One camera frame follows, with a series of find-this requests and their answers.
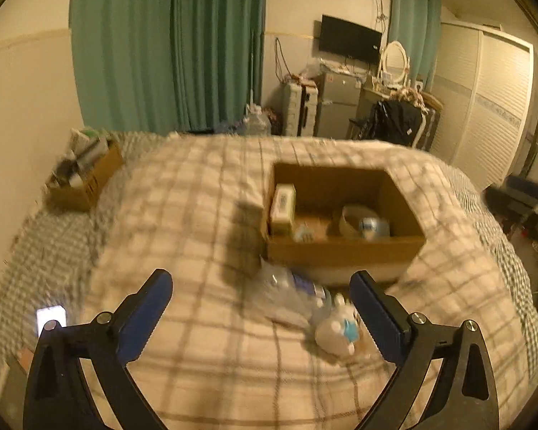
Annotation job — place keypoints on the roll of tape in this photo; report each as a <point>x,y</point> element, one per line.
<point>354,219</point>

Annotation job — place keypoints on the white wardrobe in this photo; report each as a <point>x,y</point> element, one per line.
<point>484,103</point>

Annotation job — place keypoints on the green curtain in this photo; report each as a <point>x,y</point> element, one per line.
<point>414,27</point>
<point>161,49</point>

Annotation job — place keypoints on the wall television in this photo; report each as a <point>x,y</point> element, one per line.
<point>350,39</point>

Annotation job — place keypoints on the smartphone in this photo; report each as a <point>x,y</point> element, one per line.
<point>50,319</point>

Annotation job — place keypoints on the grey mini fridge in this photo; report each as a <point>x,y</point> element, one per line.
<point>336,105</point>

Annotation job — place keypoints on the large water bottle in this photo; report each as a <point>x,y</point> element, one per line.
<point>256,121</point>

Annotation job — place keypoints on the small plastic bottle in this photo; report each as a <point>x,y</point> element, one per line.
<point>373,226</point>

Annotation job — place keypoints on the cardboard box with bottles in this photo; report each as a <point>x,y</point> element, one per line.
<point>83,170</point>

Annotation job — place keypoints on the black bag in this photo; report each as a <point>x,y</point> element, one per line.
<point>392,121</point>

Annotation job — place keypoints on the white oval mirror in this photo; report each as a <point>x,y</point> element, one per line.
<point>394,63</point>

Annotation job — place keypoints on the small white item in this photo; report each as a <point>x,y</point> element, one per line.
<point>304,233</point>

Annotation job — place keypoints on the clear plastic bag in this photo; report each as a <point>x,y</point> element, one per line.
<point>291,295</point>

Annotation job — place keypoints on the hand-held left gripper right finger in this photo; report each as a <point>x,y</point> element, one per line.
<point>376,313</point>

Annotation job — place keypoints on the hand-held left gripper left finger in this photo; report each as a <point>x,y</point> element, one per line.
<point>144,318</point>

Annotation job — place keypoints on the white rectangular carton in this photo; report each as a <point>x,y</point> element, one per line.
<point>283,208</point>

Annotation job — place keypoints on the grey suitcase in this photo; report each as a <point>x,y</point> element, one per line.
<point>299,109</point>

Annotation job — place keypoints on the plaid blanket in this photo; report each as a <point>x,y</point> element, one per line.
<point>269,286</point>

